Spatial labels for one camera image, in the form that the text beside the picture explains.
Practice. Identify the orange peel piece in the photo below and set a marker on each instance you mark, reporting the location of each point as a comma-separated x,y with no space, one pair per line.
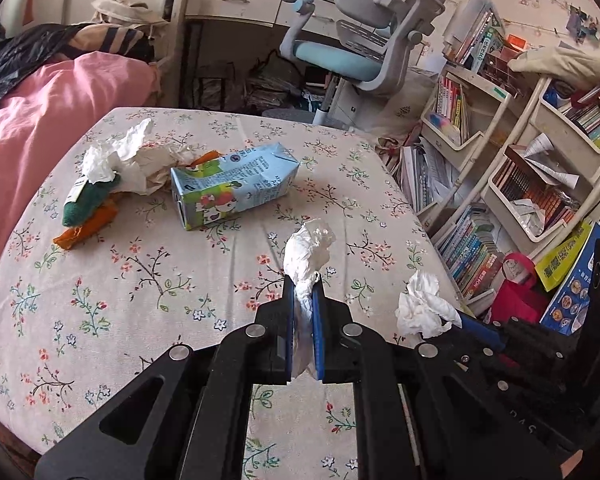
206,157

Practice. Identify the white tissue wad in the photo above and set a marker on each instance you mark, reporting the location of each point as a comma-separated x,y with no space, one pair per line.
306,252

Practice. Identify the red tote bag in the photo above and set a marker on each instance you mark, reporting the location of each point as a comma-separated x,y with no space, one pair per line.
519,300

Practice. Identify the pink duvet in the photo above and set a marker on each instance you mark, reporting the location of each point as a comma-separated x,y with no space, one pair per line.
48,113

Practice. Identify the grey blue desk chair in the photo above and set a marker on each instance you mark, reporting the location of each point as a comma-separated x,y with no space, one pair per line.
376,40

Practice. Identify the white tissue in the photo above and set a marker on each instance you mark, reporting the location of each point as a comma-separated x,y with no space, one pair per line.
422,312

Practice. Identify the striped pillow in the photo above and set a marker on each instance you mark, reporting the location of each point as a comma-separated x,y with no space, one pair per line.
109,38

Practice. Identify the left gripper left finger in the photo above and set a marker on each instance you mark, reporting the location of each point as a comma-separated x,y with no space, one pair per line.
274,361

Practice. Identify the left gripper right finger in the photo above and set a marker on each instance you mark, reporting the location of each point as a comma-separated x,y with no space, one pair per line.
332,359

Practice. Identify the floral bed sheet mattress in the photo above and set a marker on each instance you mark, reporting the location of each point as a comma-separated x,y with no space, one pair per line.
77,325

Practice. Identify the blue milk carton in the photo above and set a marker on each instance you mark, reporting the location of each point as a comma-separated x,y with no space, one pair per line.
219,188

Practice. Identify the white desk with drawers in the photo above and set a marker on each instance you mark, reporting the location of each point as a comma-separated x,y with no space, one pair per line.
222,42

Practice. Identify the blue yellow box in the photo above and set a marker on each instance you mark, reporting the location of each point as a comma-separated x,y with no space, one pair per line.
567,310

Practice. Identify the white book rack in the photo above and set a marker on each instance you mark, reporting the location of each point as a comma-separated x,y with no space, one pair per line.
542,183
471,110

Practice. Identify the beige canvas bag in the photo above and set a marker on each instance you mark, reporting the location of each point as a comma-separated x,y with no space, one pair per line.
126,13

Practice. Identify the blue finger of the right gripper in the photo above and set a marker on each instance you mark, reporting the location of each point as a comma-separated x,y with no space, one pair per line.
475,334

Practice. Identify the black plastic bag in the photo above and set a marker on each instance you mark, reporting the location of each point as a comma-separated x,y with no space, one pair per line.
22,55

